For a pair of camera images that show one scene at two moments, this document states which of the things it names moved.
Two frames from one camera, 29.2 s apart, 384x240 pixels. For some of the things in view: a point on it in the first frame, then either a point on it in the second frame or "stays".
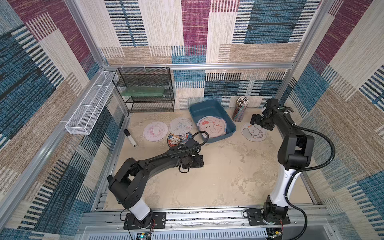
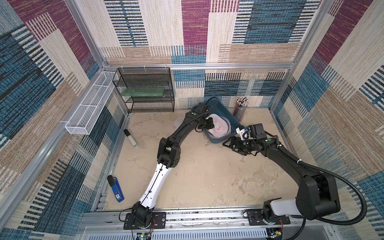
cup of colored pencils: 238,112 stays
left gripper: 200,162 to 212,124
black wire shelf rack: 146,89 stays
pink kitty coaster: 155,131 to 222,126
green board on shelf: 144,91 stays
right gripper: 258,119 to 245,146
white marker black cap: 132,141 stays
